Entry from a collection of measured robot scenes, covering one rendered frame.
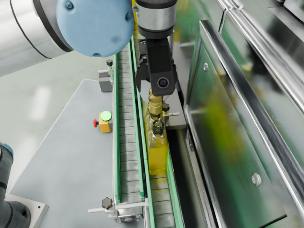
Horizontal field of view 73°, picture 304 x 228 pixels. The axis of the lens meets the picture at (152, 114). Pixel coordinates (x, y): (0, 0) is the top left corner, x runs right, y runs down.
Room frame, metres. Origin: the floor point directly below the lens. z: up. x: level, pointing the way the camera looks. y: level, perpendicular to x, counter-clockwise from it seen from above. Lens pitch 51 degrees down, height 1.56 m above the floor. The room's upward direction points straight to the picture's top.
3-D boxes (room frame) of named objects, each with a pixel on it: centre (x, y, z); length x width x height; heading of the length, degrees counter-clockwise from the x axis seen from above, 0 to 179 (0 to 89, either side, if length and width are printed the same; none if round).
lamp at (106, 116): (0.58, 0.21, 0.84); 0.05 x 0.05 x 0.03
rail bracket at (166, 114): (0.49, -0.07, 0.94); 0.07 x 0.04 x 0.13; 97
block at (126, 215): (0.16, 0.08, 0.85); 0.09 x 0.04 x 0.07; 97
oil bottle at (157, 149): (0.31, -0.02, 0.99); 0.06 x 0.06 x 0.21; 7
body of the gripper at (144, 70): (0.40, -0.01, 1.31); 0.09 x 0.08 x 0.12; 7
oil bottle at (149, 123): (0.37, -0.01, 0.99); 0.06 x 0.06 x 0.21; 7
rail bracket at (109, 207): (0.16, 0.09, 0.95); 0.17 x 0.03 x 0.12; 97
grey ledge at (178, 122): (0.97, -0.04, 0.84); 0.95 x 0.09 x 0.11; 7
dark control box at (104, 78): (0.86, 0.25, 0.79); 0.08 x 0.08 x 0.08; 7
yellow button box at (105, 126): (0.58, 0.21, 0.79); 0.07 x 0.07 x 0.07; 7
